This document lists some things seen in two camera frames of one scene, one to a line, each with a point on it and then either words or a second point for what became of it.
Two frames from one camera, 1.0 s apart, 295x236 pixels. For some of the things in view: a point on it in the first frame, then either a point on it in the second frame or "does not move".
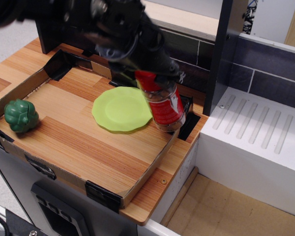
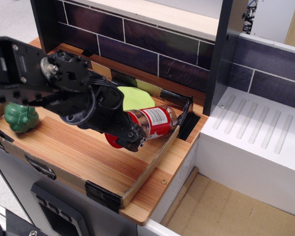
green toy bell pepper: (20, 115) does not move
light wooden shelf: (180, 20) does not move
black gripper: (147, 52) -> (110, 116)
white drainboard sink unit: (256, 146) does not move
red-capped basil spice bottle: (166, 107) -> (152, 121)
